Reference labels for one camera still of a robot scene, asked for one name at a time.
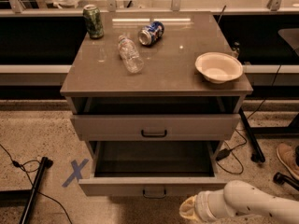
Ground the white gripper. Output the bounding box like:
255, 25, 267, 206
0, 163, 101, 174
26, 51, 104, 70
179, 191, 217, 222

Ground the black stand leg left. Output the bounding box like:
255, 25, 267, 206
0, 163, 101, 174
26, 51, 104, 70
19, 157, 53, 224

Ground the blue tape cross mark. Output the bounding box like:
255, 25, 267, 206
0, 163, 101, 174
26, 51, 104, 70
63, 159, 89, 188

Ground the tan shoe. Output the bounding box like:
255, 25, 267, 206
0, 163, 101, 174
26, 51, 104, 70
277, 143, 299, 181

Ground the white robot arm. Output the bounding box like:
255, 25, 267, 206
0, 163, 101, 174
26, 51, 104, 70
179, 180, 299, 224

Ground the clear plastic water bottle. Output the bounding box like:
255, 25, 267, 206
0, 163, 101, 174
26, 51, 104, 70
118, 35, 144, 74

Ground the green soda can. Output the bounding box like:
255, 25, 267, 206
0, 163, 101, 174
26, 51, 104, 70
83, 5, 104, 39

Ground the black stand leg right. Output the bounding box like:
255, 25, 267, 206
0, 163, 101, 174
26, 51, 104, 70
239, 109, 265, 163

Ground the grey drawer cabinet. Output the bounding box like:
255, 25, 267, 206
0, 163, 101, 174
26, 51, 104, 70
60, 10, 254, 161

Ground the black stand leg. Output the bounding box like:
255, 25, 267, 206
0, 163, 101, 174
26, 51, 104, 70
239, 109, 265, 163
19, 157, 53, 224

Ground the blue pepsi can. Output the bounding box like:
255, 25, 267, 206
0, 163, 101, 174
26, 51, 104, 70
138, 21, 164, 46

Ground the black cable on left floor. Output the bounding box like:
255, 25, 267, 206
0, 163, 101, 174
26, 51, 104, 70
0, 143, 73, 224

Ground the white paper bowl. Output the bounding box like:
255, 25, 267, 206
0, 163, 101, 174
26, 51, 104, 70
195, 52, 243, 84

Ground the black chair wheel base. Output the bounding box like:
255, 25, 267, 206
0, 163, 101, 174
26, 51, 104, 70
273, 172, 299, 191

